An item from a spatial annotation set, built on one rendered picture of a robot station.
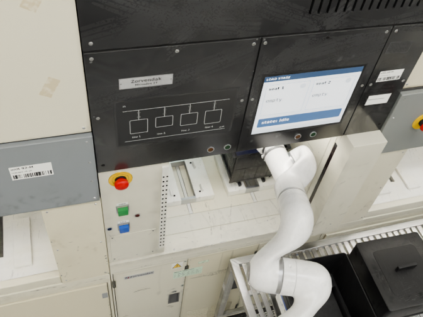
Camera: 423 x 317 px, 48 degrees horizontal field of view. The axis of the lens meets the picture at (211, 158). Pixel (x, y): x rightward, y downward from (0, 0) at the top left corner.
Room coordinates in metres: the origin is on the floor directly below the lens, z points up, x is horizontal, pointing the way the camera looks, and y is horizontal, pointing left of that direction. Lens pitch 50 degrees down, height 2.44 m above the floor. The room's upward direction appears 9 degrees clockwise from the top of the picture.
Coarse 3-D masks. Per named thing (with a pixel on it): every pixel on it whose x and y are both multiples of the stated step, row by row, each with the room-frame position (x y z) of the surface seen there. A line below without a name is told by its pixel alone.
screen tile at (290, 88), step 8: (272, 88) 0.95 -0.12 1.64; (280, 88) 0.96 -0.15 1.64; (288, 88) 0.97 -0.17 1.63; (296, 88) 0.97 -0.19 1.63; (264, 96) 0.94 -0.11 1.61; (272, 96) 0.95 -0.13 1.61; (280, 96) 0.96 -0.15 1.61; (296, 96) 0.98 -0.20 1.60; (304, 96) 0.99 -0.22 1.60; (264, 104) 0.94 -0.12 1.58; (272, 104) 0.95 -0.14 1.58; (280, 104) 0.96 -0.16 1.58; (288, 104) 0.97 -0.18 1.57; (296, 104) 0.98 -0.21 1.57; (264, 112) 0.95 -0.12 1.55; (272, 112) 0.95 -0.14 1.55; (280, 112) 0.96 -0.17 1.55
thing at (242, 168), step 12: (288, 144) 1.25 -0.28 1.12; (228, 156) 1.20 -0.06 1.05; (240, 156) 1.16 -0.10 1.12; (252, 156) 1.18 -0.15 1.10; (228, 168) 1.19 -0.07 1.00; (240, 168) 1.17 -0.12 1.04; (252, 168) 1.19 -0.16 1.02; (264, 168) 1.21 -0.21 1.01; (240, 180) 1.18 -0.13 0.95; (264, 180) 1.23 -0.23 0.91
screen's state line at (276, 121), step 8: (312, 112) 1.00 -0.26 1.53; (320, 112) 1.01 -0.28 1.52; (328, 112) 1.03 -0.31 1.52; (336, 112) 1.04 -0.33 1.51; (264, 120) 0.95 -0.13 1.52; (272, 120) 0.96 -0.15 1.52; (280, 120) 0.97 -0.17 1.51; (288, 120) 0.98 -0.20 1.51; (296, 120) 0.99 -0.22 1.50; (304, 120) 1.00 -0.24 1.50
